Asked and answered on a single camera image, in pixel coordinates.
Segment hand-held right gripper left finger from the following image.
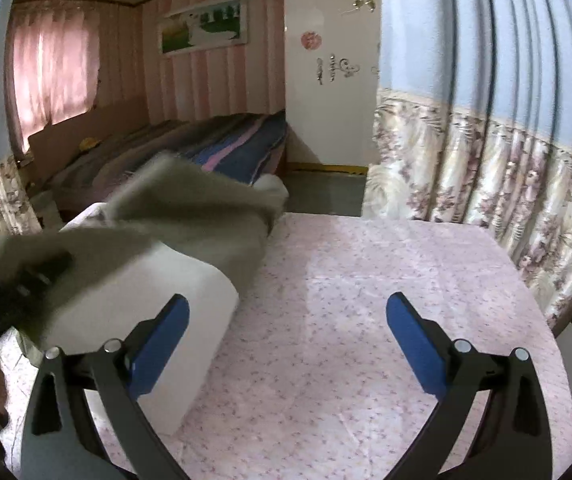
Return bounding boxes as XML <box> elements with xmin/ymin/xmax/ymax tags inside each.
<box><xmin>20</xmin><ymin>294</ymin><xmax>191</xmax><ymax>480</ymax></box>

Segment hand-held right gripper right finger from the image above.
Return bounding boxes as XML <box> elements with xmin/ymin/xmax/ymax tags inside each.
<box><xmin>385</xmin><ymin>292</ymin><xmax>553</xmax><ymax>480</ymax></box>

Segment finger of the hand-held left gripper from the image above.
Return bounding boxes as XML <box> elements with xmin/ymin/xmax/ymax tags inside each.
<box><xmin>14</xmin><ymin>252</ymin><xmax>74</xmax><ymax>289</ymax></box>

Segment grey-green jacket with white lining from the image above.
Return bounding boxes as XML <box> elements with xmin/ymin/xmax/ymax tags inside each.
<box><xmin>0</xmin><ymin>152</ymin><xmax>289</xmax><ymax>436</ymax></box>

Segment pink floral tablecloth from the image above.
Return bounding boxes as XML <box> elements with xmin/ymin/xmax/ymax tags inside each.
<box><xmin>0</xmin><ymin>212</ymin><xmax>572</xmax><ymax>480</ymax></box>

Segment wooden bed headboard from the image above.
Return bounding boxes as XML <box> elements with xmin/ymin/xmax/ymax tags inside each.
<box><xmin>28</xmin><ymin>95</ymin><xmax>149</xmax><ymax>186</ymax></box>

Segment bed with striped blanket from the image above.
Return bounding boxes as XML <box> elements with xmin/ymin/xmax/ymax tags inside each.
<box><xmin>48</xmin><ymin>110</ymin><xmax>287</xmax><ymax>211</ymax></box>

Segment pink window curtain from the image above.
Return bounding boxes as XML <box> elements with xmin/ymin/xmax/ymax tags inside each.
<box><xmin>8</xmin><ymin>2</ymin><xmax>101</xmax><ymax>153</ymax></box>

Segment white door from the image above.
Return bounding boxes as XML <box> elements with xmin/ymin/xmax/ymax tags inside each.
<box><xmin>283</xmin><ymin>0</ymin><xmax>381</xmax><ymax>168</ymax></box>

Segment framed wall picture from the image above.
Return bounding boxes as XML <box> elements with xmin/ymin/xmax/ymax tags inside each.
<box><xmin>160</xmin><ymin>0</ymin><xmax>249</xmax><ymax>56</ymax></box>

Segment gold door handle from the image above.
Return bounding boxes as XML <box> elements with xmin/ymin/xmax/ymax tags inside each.
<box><xmin>341</xmin><ymin>0</ymin><xmax>377</xmax><ymax>16</ymax></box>

